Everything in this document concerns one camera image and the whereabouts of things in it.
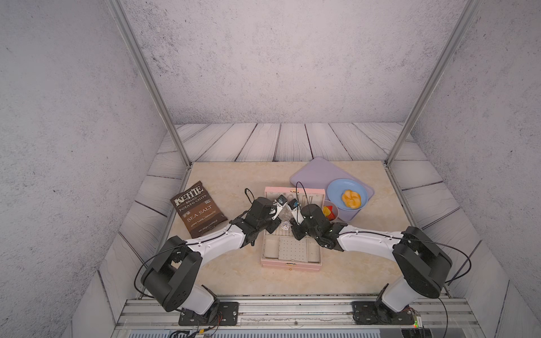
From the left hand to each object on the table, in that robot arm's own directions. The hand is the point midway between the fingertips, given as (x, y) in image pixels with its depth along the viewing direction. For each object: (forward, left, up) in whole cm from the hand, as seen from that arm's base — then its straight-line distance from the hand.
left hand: (280, 213), depth 88 cm
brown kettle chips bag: (+7, +37, -8) cm, 39 cm away
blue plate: (+18, -29, -7) cm, 35 cm away
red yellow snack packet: (+4, -22, -7) cm, 23 cm away
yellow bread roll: (+11, -35, -7) cm, 37 cm away
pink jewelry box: (-14, 0, -4) cm, 14 cm away
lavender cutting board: (+33, -23, -12) cm, 42 cm away
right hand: (-3, -5, -2) cm, 6 cm away
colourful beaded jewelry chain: (-4, -2, -3) cm, 5 cm away
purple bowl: (+6, -25, -5) cm, 26 cm away
